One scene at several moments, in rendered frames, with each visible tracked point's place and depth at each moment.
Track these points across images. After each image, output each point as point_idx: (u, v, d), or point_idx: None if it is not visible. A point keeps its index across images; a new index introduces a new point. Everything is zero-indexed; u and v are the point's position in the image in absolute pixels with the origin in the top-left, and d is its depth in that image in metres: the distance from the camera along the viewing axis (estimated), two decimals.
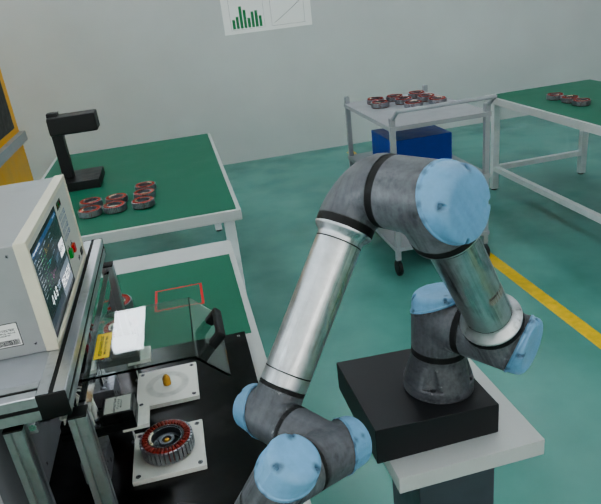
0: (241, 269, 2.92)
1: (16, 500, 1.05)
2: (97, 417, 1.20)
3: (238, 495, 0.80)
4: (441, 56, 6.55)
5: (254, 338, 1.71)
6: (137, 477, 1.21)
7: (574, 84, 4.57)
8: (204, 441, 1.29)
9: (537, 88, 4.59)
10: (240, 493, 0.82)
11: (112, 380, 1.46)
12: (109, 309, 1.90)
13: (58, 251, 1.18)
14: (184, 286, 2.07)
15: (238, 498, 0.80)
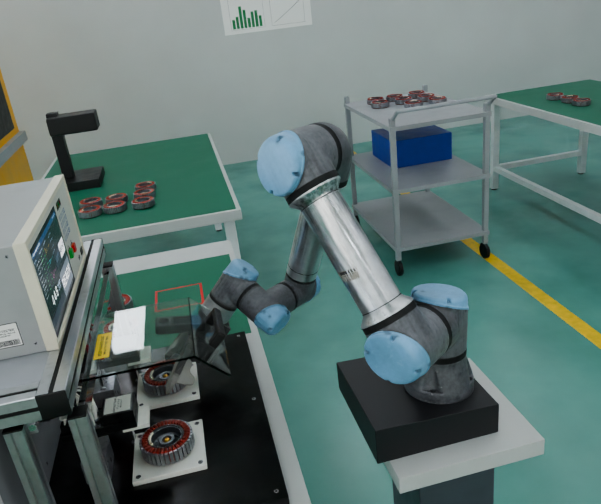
0: None
1: (16, 500, 1.05)
2: (97, 417, 1.20)
3: (207, 298, 1.43)
4: (441, 56, 6.55)
5: (254, 338, 1.71)
6: (137, 477, 1.21)
7: (574, 84, 4.57)
8: (204, 441, 1.29)
9: (537, 88, 4.59)
10: (205, 299, 1.44)
11: (112, 380, 1.46)
12: (109, 309, 1.90)
13: (58, 251, 1.18)
14: (184, 286, 2.07)
15: (209, 298, 1.42)
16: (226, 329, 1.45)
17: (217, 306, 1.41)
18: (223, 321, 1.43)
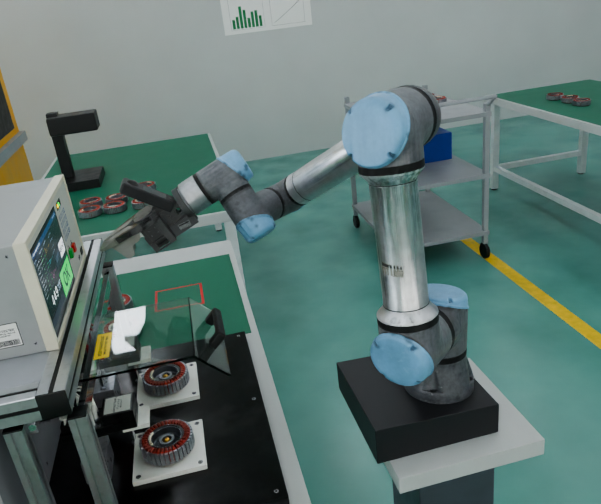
0: (241, 269, 2.92)
1: (16, 500, 1.05)
2: (97, 417, 1.20)
3: (189, 178, 1.27)
4: (441, 56, 6.55)
5: (254, 338, 1.71)
6: (137, 477, 1.21)
7: (574, 84, 4.57)
8: (204, 441, 1.29)
9: (537, 88, 4.59)
10: (186, 179, 1.28)
11: (112, 380, 1.46)
12: (109, 309, 1.90)
13: (58, 251, 1.18)
14: (184, 286, 2.07)
15: (192, 178, 1.27)
16: (194, 220, 1.30)
17: (198, 189, 1.26)
18: (196, 208, 1.27)
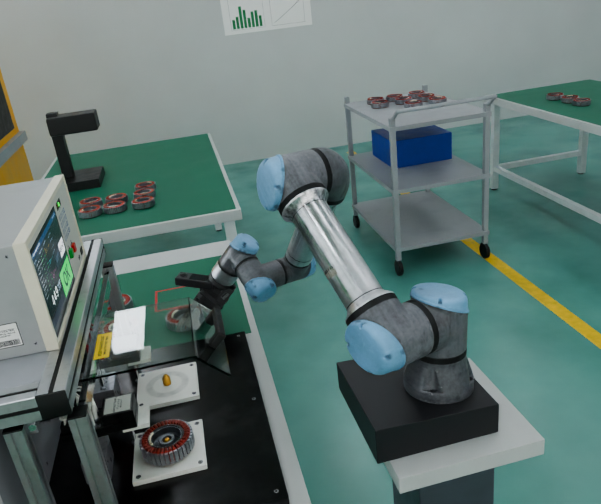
0: None
1: (16, 500, 1.05)
2: (97, 417, 1.20)
3: (216, 262, 1.71)
4: (441, 56, 6.55)
5: (254, 338, 1.71)
6: (137, 477, 1.21)
7: (574, 84, 4.57)
8: (204, 441, 1.29)
9: (537, 88, 4.59)
10: (216, 263, 1.73)
11: (112, 380, 1.46)
12: (109, 309, 1.90)
13: (58, 251, 1.18)
14: (184, 286, 2.07)
15: (217, 262, 1.70)
16: (230, 291, 1.73)
17: (220, 270, 1.69)
18: (225, 283, 1.70)
